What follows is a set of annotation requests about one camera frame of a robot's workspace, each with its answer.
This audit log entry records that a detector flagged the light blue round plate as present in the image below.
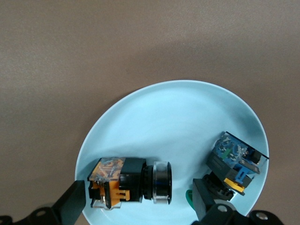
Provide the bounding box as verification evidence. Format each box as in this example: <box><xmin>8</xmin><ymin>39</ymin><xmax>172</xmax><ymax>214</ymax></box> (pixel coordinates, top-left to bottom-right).
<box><xmin>75</xmin><ymin>80</ymin><xmax>270</xmax><ymax>225</ymax></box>

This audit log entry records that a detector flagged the green push-button switch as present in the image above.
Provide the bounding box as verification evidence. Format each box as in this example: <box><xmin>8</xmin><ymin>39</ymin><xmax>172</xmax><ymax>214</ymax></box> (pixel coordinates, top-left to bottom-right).
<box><xmin>185</xmin><ymin>131</ymin><xmax>270</xmax><ymax>210</ymax></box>

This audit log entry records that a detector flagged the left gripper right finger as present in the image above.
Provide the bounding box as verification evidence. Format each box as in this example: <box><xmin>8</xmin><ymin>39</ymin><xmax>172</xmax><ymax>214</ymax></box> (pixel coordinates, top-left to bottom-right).
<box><xmin>192</xmin><ymin>179</ymin><xmax>285</xmax><ymax>225</ymax></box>

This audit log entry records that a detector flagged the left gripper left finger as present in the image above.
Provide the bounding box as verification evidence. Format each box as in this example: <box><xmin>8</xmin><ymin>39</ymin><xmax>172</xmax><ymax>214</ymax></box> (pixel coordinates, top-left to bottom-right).
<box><xmin>0</xmin><ymin>180</ymin><xmax>86</xmax><ymax>225</ymax></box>

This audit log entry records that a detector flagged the orange push-button switch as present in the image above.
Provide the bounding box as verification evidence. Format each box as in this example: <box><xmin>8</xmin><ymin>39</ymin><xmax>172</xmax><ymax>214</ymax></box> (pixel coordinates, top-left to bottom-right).
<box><xmin>88</xmin><ymin>156</ymin><xmax>173</xmax><ymax>210</ymax></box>

